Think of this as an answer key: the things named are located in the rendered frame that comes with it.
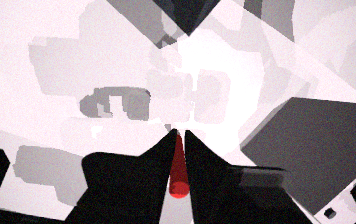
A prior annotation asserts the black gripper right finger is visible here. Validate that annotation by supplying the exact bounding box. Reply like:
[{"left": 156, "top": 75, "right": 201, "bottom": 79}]
[{"left": 184, "top": 130, "right": 293, "bottom": 224}]

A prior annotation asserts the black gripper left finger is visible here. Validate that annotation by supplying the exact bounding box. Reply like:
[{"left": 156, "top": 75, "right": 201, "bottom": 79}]
[{"left": 81, "top": 128, "right": 177, "bottom": 224}]

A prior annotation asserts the red peg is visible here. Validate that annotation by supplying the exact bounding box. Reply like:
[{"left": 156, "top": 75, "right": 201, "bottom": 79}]
[{"left": 169, "top": 134, "right": 190, "bottom": 198}]

